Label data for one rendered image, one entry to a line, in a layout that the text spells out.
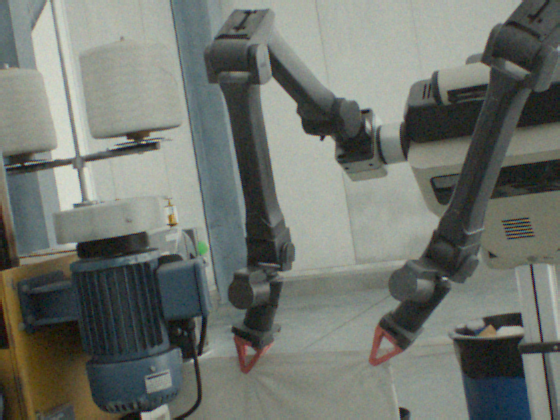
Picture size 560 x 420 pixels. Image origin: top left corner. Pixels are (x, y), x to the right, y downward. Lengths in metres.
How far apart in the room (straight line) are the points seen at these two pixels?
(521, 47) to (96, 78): 0.70
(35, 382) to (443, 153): 0.96
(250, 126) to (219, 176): 8.87
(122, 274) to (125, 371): 0.15
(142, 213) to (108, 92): 0.24
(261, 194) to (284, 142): 8.75
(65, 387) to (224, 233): 8.98
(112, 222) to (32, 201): 6.35
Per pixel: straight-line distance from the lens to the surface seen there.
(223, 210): 10.61
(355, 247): 10.33
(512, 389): 3.96
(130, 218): 1.53
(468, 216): 1.65
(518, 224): 2.16
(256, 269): 1.80
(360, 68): 10.20
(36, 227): 7.87
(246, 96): 1.70
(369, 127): 2.11
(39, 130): 1.83
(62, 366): 1.70
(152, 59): 1.69
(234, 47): 1.68
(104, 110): 1.68
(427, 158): 2.08
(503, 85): 1.56
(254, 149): 1.74
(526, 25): 1.55
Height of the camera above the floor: 1.43
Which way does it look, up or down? 3 degrees down
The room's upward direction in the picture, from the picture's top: 9 degrees counter-clockwise
